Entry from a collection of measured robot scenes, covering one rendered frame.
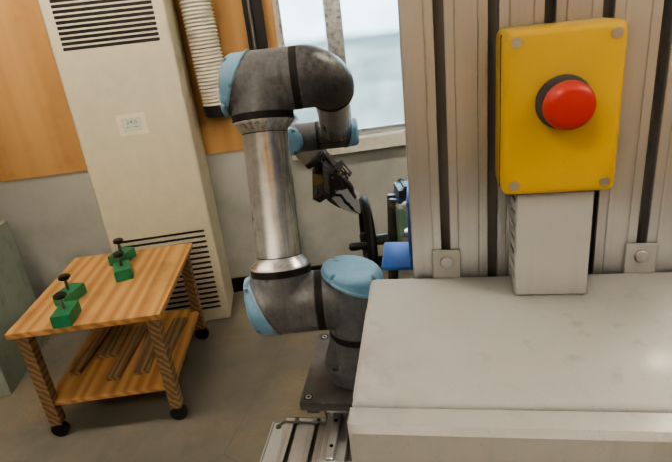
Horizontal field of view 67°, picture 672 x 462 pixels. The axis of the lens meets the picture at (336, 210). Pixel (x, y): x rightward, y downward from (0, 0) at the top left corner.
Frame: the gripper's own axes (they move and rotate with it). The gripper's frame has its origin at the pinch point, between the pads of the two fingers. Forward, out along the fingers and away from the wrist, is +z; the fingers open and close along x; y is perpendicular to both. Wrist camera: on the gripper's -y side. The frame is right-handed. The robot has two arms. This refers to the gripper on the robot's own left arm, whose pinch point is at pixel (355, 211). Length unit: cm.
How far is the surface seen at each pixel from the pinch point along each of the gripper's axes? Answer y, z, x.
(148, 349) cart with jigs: 6, 8, 132
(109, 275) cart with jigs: 18, -27, 129
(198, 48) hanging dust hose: 95, -77, 65
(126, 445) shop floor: -31, 24, 132
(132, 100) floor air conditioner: 69, -79, 94
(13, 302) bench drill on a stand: 15, -46, 193
